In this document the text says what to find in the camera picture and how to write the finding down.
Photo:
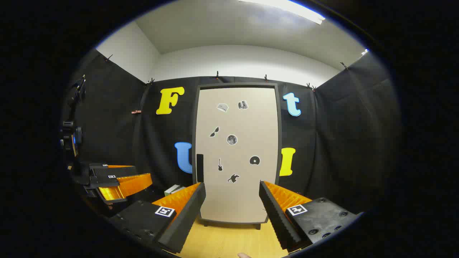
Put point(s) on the green book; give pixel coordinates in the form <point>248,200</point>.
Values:
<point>172,190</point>

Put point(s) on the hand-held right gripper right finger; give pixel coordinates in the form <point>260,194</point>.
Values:
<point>278,222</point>

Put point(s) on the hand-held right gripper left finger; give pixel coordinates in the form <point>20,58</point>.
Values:
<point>184,222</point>

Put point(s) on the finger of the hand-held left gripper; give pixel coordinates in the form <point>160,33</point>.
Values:
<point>104,182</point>
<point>114,171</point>

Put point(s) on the row of black backdrop clips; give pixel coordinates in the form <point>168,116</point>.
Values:
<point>217,75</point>

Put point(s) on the dark framed cabinet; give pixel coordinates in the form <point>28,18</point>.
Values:
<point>236,85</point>

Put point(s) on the black backdrop cloth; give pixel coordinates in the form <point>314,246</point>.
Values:
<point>107,125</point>

